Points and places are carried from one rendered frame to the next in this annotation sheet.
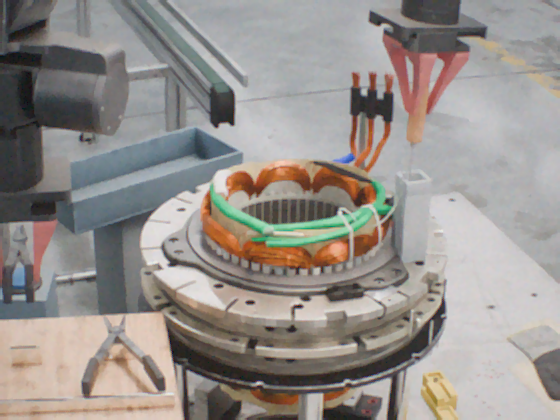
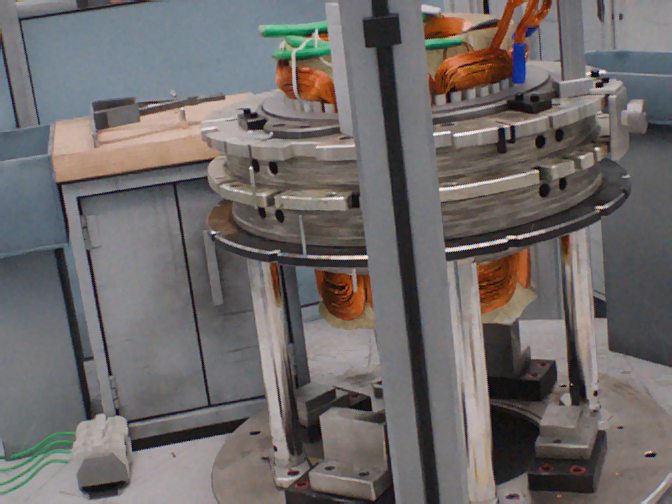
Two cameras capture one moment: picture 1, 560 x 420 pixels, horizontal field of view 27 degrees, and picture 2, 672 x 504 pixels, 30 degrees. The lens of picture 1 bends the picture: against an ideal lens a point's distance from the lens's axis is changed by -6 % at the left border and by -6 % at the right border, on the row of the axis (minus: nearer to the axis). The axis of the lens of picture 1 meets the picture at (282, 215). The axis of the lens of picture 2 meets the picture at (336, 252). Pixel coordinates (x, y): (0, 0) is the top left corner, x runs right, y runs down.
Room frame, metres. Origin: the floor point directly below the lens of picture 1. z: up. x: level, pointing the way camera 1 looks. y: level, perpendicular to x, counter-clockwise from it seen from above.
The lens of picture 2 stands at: (1.06, -0.98, 1.26)
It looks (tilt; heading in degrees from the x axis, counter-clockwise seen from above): 17 degrees down; 91
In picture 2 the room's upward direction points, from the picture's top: 7 degrees counter-clockwise
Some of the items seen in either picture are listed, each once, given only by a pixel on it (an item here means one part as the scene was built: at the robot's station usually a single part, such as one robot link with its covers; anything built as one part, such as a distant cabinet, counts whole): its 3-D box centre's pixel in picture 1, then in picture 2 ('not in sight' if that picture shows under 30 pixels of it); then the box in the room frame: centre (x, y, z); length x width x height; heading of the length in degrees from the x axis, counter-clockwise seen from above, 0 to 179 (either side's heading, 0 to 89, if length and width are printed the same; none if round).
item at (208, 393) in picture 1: (204, 393); (492, 340); (1.17, 0.09, 0.85); 0.06 x 0.04 x 0.05; 152
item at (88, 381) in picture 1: (90, 376); (114, 107); (0.85, 0.17, 1.09); 0.04 x 0.01 x 0.02; 175
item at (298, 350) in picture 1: (304, 346); (226, 173); (0.96, -0.02, 1.06); 0.09 x 0.04 x 0.01; 106
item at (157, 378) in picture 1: (154, 373); (116, 117); (0.86, 0.11, 1.09); 0.04 x 0.01 x 0.02; 25
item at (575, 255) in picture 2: not in sight; (578, 301); (1.23, 0.00, 0.91); 0.02 x 0.02 x 0.21
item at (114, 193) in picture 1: (141, 261); (667, 210); (1.36, 0.18, 0.92); 0.25 x 0.11 x 0.28; 128
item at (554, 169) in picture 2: not in sight; (554, 168); (1.20, -0.13, 1.06); 0.02 x 0.02 x 0.01; 37
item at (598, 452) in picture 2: (346, 406); (568, 459); (1.20, -0.08, 0.81); 0.08 x 0.05 x 0.01; 70
